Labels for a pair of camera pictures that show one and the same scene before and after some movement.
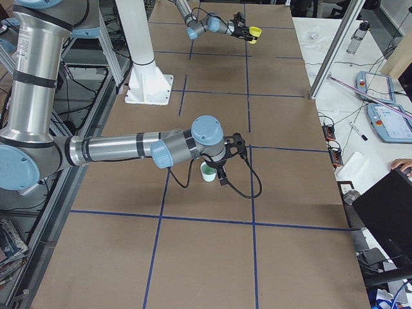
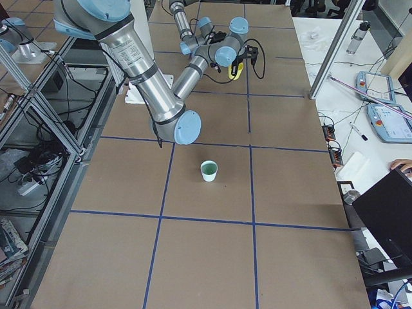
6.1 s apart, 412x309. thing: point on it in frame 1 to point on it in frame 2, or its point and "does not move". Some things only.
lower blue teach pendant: [392, 125] does not move
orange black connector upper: [329, 132] does not move
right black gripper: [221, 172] to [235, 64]
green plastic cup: [208, 173] does not move
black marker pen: [355, 127] does not move
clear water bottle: [357, 37] does not move
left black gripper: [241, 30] to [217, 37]
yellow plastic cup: [255, 31] to [241, 66]
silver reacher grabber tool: [370, 96] does not move
